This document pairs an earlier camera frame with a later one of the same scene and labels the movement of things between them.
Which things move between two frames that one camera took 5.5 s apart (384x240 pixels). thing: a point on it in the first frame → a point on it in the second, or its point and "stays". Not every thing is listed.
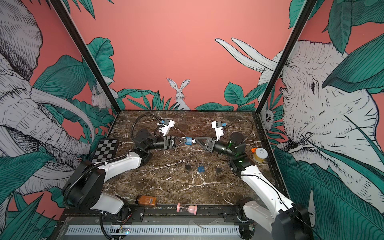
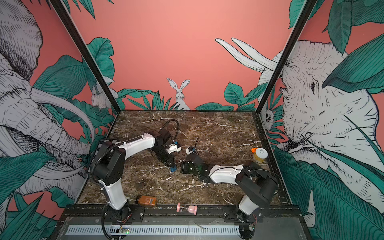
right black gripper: [213, 147] → [185, 169]
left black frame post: [59, 6] stays
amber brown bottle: [146, 200] stays
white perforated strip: [152, 229] stays
